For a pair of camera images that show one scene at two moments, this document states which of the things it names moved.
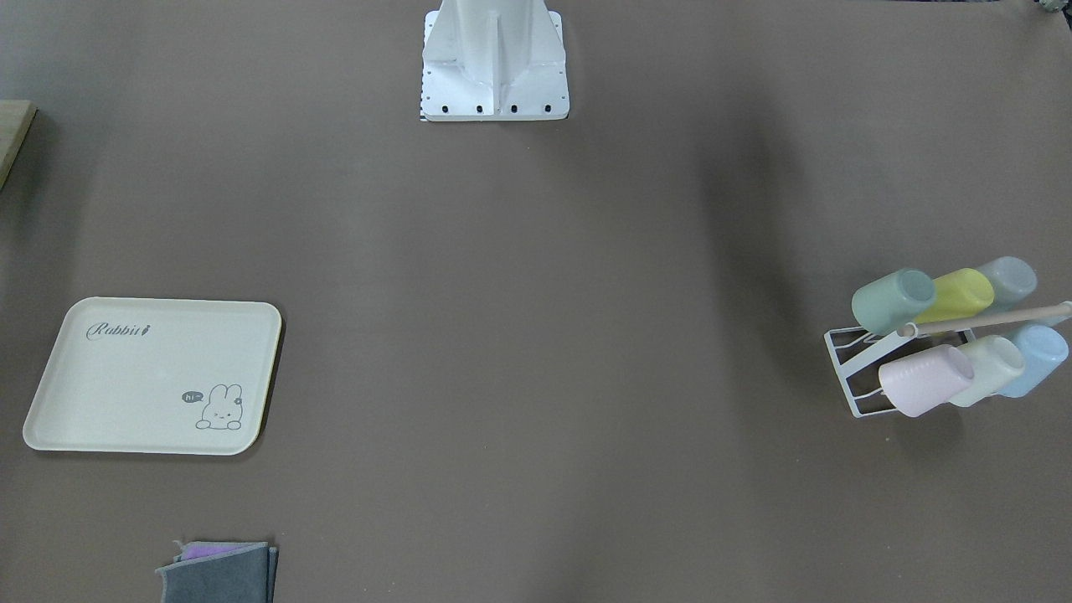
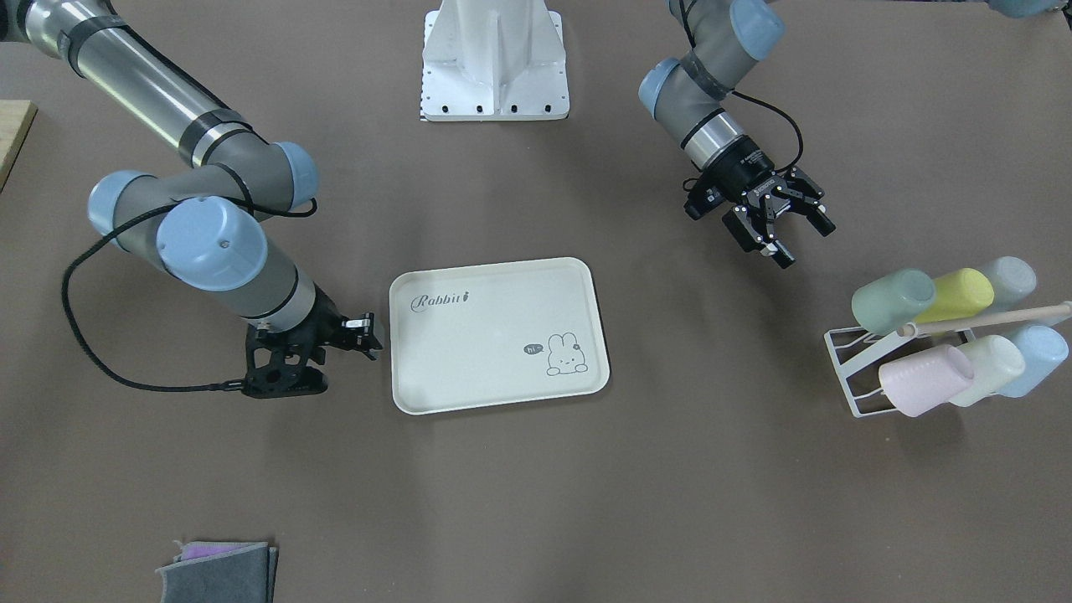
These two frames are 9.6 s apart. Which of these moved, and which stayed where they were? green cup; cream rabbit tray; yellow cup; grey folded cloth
Moved: cream rabbit tray
Stayed: green cup; yellow cup; grey folded cloth
